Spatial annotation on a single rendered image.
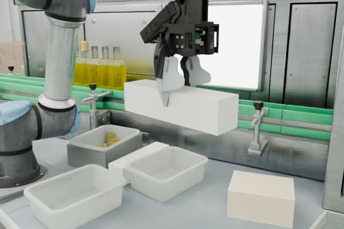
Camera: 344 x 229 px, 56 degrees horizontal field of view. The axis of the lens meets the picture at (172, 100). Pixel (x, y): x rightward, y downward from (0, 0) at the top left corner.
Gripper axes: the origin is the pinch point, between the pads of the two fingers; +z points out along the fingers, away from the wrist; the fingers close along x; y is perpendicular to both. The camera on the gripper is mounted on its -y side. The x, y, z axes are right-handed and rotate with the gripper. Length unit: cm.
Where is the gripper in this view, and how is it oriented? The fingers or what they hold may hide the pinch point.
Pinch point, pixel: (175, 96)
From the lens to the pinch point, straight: 62.1
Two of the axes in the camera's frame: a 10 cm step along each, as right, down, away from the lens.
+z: 0.0, 9.7, 2.3
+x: 6.8, -1.7, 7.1
